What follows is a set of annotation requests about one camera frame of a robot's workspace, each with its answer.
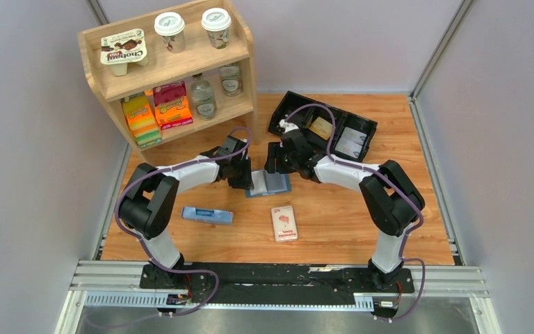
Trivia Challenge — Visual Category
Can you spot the blue leather card holder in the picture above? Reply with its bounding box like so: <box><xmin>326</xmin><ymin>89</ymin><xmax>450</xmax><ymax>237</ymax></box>
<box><xmin>245</xmin><ymin>170</ymin><xmax>291</xmax><ymax>198</ymax></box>

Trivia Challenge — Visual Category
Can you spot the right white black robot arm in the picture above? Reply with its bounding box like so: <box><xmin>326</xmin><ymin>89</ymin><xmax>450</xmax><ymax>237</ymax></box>
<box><xmin>265</xmin><ymin>129</ymin><xmax>426</xmax><ymax>292</ymax></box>

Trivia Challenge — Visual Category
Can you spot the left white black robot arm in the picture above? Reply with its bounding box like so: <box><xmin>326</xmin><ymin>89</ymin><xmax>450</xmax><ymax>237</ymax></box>
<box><xmin>114</xmin><ymin>135</ymin><xmax>252</xmax><ymax>289</ymax></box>

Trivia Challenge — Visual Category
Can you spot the gold card in tray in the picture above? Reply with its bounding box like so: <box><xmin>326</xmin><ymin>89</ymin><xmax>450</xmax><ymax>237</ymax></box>
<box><xmin>309</xmin><ymin>117</ymin><xmax>334</xmax><ymax>141</ymax></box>

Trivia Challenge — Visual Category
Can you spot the lower grey card in tray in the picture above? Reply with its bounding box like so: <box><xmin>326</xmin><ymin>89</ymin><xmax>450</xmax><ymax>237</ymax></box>
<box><xmin>335</xmin><ymin>138</ymin><xmax>362</xmax><ymax>159</ymax></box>

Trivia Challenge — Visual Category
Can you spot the grey card in tray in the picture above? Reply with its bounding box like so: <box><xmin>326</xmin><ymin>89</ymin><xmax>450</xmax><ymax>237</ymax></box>
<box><xmin>335</xmin><ymin>138</ymin><xmax>362</xmax><ymax>159</ymax></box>
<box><xmin>341</xmin><ymin>127</ymin><xmax>368</xmax><ymax>146</ymax></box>

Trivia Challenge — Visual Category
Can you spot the upper grey card in tray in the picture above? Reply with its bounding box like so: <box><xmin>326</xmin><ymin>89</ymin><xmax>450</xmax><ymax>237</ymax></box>
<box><xmin>341</xmin><ymin>127</ymin><xmax>368</xmax><ymax>146</ymax></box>

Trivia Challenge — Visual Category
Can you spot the blue flat box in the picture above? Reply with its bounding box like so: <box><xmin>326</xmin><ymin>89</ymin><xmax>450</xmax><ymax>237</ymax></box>
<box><xmin>181</xmin><ymin>207</ymin><xmax>234</xmax><ymax>225</ymax></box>

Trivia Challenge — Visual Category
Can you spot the white pink sponge packet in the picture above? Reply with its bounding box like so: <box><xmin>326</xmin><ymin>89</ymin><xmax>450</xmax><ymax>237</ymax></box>
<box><xmin>270</xmin><ymin>206</ymin><xmax>298</xmax><ymax>242</ymax></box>

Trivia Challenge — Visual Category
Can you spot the left clear glass bottle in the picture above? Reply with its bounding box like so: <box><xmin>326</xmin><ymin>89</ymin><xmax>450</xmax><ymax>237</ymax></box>
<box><xmin>190</xmin><ymin>73</ymin><xmax>217</xmax><ymax>120</ymax></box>

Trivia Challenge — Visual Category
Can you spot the clear glass bottle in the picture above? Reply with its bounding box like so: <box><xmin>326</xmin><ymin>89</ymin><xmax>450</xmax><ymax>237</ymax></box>
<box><xmin>218</xmin><ymin>62</ymin><xmax>242</xmax><ymax>97</ymax></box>
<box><xmin>190</xmin><ymin>73</ymin><xmax>217</xmax><ymax>120</ymax></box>

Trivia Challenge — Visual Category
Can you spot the black compartment tray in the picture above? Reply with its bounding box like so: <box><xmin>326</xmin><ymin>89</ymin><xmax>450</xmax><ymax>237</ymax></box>
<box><xmin>268</xmin><ymin>91</ymin><xmax>377</xmax><ymax>162</ymax></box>

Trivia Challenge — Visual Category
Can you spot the right clear glass bottle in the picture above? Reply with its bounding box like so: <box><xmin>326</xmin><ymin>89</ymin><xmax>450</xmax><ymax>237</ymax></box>
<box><xmin>218</xmin><ymin>62</ymin><xmax>242</xmax><ymax>97</ymax></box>

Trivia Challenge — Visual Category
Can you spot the red orange Scrub Mommy box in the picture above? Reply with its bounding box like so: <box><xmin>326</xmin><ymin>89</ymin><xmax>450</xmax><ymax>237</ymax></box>
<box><xmin>152</xmin><ymin>80</ymin><xmax>193</xmax><ymax>130</ymax></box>

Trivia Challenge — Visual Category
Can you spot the multicolour sponge stack pack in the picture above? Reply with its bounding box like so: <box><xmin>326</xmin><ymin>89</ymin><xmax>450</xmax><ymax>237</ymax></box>
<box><xmin>121</xmin><ymin>92</ymin><xmax>161</xmax><ymax>148</ymax></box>

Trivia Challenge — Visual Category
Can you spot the wooden two-tier shelf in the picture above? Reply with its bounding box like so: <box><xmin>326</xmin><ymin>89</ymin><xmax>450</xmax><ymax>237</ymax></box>
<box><xmin>78</xmin><ymin>1</ymin><xmax>264</xmax><ymax>165</ymax></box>

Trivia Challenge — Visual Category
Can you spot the right paper coffee cup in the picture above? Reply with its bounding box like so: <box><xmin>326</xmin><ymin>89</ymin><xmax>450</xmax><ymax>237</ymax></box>
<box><xmin>201</xmin><ymin>8</ymin><xmax>232</xmax><ymax>49</ymax></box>

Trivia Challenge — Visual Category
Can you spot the paper coffee cup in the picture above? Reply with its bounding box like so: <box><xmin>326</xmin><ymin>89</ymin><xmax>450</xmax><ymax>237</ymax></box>
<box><xmin>154</xmin><ymin>12</ymin><xmax>186</xmax><ymax>53</ymax></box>
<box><xmin>201</xmin><ymin>8</ymin><xmax>232</xmax><ymax>49</ymax></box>

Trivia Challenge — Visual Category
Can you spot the left paper coffee cup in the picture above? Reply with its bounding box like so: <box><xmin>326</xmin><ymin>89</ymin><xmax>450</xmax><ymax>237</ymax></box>
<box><xmin>154</xmin><ymin>12</ymin><xmax>186</xmax><ymax>53</ymax></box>

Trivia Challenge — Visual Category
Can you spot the Chobani yogurt pack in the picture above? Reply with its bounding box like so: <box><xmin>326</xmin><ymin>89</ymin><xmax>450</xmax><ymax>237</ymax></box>
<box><xmin>100</xmin><ymin>29</ymin><xmax>149</xmax><ymax>77</ymax></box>

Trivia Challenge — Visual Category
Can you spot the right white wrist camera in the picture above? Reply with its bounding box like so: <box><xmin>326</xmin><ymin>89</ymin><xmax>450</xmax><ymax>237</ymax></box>
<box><xmin>279</xmin><ymin>120</ymin><xmax>298</xmax><ymax>134</ymax></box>

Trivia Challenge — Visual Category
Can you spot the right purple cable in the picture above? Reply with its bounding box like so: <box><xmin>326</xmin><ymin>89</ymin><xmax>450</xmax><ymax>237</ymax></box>
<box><xmin>285</xmin><ymin>103</ymin><xmax>429</xmax><ymax>323</ymax></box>

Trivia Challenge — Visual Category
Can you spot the purple cable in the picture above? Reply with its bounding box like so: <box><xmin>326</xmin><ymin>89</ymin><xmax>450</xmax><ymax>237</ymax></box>
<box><xmin>285</xmin><ymin>103</ymin><xmax>429</xmax><ymax>323</ymax></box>
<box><xmin>113</xmin><ymin>127</ymin><xmax>255</xmax><ymax>319</ymax></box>

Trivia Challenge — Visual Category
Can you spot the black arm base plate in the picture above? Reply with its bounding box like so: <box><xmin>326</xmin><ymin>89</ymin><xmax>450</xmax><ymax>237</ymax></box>
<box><xmin>139</xmin><ymin>262</ymin><xmax>414</xmax><ymax>305</ymax></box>

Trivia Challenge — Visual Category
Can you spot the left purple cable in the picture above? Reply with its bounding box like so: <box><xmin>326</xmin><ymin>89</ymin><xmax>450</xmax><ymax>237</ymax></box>
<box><xmin>113</xmin><ymin>127</ymin><xmax>255</xmax><ymax>319</ymax></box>

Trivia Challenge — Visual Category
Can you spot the aluminium frame rail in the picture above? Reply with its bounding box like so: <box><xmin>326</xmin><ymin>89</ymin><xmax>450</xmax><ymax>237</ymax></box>
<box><xmin>56</xmin><ymin>260</ymin><xmax>501</xmax><ymax>333</ymax></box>

